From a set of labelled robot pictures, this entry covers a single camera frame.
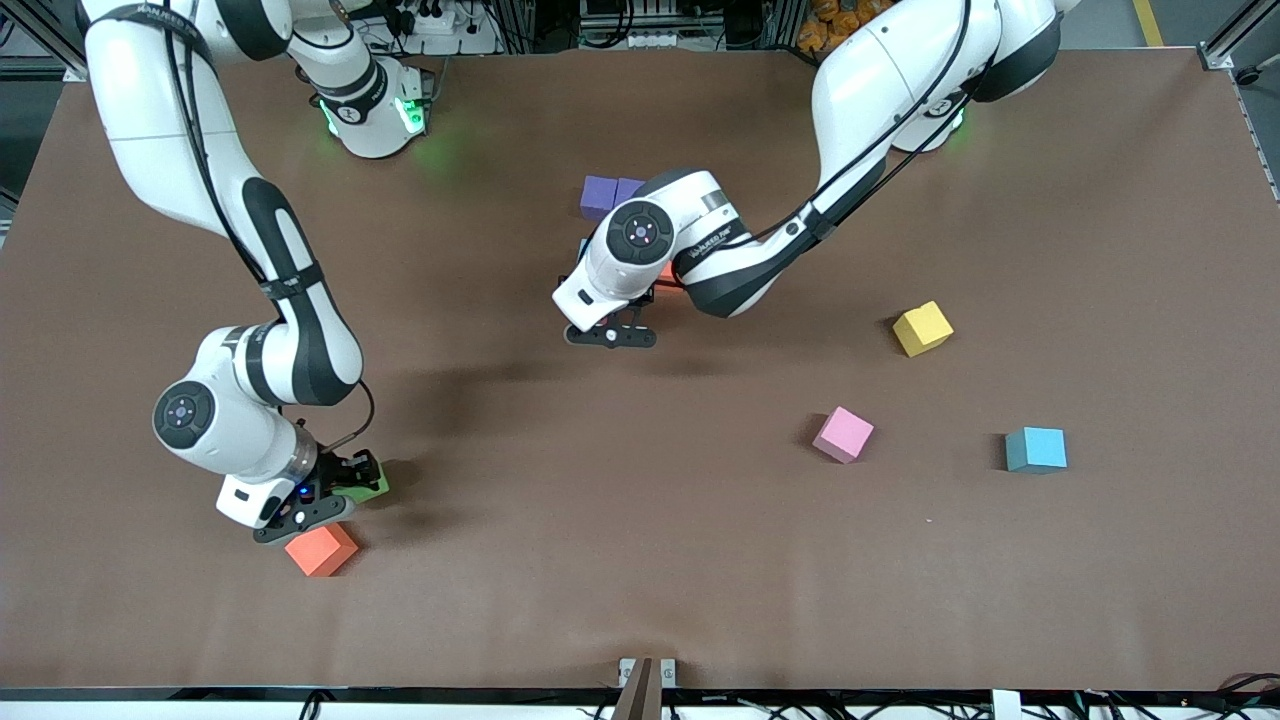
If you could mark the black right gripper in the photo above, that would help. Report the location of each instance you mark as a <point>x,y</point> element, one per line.
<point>338,471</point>

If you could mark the orange foam cube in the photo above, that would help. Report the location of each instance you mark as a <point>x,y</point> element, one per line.
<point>667,272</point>
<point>322,552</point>

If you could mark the green foam cube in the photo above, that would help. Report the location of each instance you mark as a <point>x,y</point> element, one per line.
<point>375,490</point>

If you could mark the purple foam cube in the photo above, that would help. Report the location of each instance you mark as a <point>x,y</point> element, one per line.
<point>628,187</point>
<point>595,195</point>

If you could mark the pink foam cube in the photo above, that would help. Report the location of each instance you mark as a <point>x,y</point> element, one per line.
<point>843,433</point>

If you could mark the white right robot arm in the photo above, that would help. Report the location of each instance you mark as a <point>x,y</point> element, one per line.
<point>220,440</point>

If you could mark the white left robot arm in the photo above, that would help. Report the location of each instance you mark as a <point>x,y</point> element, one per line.
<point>880,90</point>

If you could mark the brown table cover sheet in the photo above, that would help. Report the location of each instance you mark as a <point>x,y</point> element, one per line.
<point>640,560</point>

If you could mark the white power strip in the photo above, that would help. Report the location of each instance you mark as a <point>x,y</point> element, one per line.
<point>650,40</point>
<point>440,20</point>

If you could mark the yellow foam cube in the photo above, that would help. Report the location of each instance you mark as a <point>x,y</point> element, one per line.
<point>922,328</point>

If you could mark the pile of orange objects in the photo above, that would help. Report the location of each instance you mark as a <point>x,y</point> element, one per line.
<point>815,30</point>

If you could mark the blue foam cube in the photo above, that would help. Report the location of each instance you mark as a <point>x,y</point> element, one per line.
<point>1035,449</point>

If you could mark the small white mounting bracket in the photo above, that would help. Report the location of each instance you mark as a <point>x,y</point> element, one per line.
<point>668,670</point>
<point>625,668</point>

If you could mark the brown camera stand post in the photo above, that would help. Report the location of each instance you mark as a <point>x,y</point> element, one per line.
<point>640,700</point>

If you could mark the aluminium table edge rail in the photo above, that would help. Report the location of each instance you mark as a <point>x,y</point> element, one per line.
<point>1262,150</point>

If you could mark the aluminium frame profile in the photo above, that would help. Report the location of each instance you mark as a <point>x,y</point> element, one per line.
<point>1235,38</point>

